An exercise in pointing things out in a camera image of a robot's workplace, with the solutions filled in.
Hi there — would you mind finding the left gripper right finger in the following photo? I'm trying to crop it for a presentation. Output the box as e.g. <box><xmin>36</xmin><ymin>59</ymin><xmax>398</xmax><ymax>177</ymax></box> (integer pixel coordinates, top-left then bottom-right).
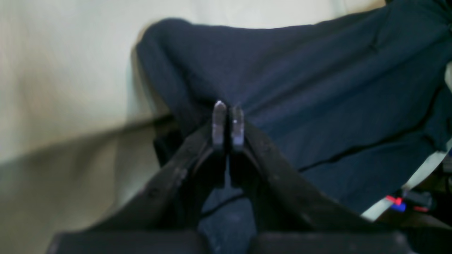
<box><xmin>230</xmin><ymin>107</ymin><xmax>412</xmax><ymax>254</ymax></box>

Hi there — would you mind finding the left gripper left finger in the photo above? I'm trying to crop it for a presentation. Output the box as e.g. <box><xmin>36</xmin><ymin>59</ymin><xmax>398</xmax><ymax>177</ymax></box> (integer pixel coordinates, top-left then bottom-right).
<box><xmin>47</xmin><ymin>101</ymin><xmax>228</xmax><ymax>254</ymax></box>

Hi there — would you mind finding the dark navy T-shirt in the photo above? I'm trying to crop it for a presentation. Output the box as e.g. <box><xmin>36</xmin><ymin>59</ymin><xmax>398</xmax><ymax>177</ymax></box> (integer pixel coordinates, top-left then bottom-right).
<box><xmin>136</xmin><ymin>0</ymin><xmax>451</xmax><ymax>254</ymax></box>

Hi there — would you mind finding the light green table cloth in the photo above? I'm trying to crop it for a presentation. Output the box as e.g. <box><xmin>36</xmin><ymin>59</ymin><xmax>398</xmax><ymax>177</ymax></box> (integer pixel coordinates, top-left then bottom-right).
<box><xmin>0</xmin><ymin>0</ymin><xmax>452</xmax><ymax>254</ymax></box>

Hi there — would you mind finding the blue orange bar clamp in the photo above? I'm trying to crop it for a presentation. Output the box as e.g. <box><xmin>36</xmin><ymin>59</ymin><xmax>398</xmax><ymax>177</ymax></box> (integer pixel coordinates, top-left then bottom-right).
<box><xmin>385</xmin><ymin>190</ymin><xmax>436</xmax><ymax>213</ymax></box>

